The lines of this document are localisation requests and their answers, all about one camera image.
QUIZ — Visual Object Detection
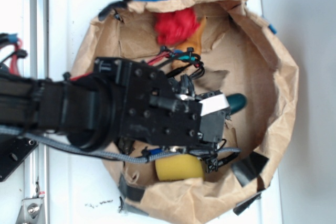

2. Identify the red black wire bundle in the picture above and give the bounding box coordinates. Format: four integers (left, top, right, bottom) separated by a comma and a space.
141, 45, 205, 78

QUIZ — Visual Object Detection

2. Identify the dark green plastic pickle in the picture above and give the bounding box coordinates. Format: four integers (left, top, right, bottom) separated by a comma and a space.
227, 93, 247, 114

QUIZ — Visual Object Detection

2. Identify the aluminium extrusion rail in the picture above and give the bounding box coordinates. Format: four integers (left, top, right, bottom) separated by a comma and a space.
23, 0, 49, 223

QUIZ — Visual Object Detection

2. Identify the brown grey rock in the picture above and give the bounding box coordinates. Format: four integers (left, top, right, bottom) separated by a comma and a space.
198, 70, 229, 90

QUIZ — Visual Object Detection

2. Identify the grey braided cable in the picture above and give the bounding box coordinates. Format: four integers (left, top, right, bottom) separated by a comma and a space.
0, 125, 242, 165

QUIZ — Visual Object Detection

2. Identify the yellow foam sponge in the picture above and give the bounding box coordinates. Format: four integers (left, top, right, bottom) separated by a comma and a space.
155, 154, 204, 182

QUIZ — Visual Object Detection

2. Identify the metal corner bracket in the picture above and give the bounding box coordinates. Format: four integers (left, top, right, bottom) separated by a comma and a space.
15, 198, 46, 224

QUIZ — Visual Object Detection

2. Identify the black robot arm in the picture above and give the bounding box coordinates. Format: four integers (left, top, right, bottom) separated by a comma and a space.
1, 58, 231, 151

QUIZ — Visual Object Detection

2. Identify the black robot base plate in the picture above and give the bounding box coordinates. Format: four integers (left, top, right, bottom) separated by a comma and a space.
0, 134, 38, 183

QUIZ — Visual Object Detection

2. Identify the brown paper bag bin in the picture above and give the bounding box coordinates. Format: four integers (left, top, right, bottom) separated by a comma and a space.
71, 0, 299, 223

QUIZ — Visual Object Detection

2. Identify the red crumpled paper ball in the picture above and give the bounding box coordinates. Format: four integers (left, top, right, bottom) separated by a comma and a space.
154, 8, 200, 46

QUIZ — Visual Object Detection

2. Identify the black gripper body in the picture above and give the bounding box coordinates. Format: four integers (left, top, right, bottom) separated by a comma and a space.
94, 57, 230, 147

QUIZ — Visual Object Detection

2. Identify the orange conch seashell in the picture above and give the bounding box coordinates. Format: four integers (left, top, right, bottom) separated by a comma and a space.
171, 16, 207, 70

